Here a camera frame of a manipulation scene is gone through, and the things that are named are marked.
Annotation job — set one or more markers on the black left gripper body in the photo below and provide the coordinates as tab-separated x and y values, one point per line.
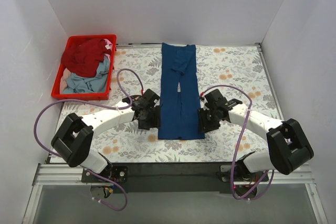
151	116

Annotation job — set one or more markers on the light blue t-shirt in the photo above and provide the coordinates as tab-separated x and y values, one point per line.
71	83

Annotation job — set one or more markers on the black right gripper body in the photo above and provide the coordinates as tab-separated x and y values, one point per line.
206	119

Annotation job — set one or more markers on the floral patterned table mat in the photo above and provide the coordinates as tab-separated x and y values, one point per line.
240	74

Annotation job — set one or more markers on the aluminium frame rail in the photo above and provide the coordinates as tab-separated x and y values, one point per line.
169	193

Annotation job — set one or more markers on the blue Mickey Mouse t-shirt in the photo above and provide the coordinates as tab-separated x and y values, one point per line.
179	100

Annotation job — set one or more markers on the dark red t-shirt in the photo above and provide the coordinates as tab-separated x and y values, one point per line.
84	59

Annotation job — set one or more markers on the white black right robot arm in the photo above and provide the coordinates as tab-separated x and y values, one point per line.
288	146

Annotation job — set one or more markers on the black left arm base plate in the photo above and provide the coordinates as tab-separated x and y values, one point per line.
113	175

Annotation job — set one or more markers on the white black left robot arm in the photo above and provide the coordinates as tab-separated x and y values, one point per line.
73	139

